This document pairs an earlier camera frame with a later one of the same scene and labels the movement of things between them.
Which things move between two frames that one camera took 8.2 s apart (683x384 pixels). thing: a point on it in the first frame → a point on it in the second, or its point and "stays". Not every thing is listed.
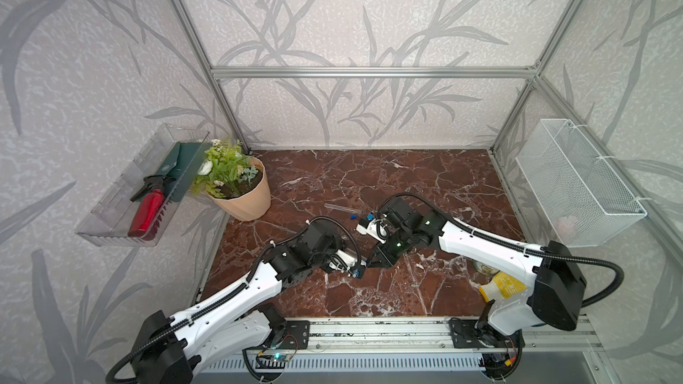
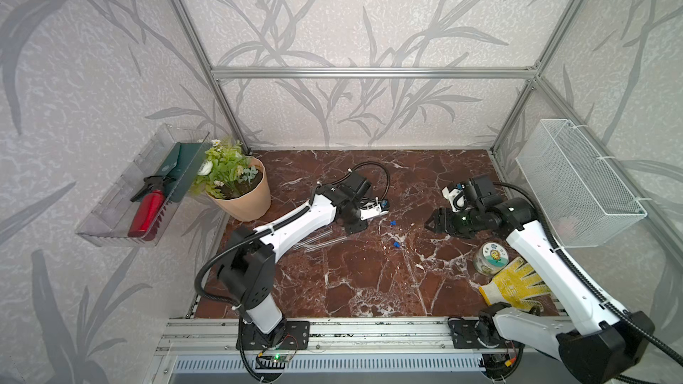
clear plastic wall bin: [110, 220] stays
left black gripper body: [322, 261] → [353, 222]
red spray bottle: [151, 198] stays
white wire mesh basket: [587, 201] stays
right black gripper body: [397, 244] → [461, 224]
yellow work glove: [508, 285] stays
